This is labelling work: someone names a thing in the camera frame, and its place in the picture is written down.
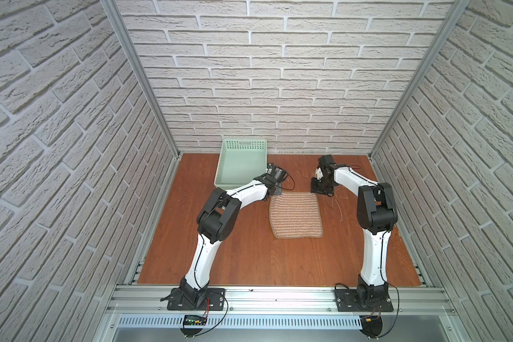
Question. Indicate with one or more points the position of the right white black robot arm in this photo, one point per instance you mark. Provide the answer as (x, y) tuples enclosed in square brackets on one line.
[(377, 215)]

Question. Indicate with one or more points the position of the striped brown square dishcloth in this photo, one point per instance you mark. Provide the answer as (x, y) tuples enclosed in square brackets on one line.
[(295, 215)]

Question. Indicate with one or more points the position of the right small controller board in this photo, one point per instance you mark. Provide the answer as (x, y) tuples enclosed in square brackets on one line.
[(371, 326)]

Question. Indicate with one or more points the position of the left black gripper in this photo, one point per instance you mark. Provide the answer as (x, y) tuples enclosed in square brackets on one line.
[(276, 188)]

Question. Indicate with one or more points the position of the aluminium front rail frame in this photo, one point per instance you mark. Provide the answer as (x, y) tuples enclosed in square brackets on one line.
[(281, 308)]

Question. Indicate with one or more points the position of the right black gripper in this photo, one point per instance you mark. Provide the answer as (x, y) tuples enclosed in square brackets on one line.
[(320, 186)]

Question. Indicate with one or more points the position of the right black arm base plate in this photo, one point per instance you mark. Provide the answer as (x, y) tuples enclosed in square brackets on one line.
[(374, 299)]

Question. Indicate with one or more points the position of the mint green plastic basket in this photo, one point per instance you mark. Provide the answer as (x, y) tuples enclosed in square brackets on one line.
[(240, 161)]

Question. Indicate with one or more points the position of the left small controller board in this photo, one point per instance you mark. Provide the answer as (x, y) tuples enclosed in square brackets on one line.
[(192, 324)]

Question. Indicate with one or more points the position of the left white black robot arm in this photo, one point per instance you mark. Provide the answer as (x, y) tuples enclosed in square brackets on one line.
[(216, 222)]

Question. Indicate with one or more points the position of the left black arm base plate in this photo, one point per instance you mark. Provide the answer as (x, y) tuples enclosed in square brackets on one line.
[(212, 299)]

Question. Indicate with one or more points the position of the small controller board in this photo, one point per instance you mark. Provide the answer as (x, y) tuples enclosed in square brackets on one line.
[(371, 326), (192, 324)]

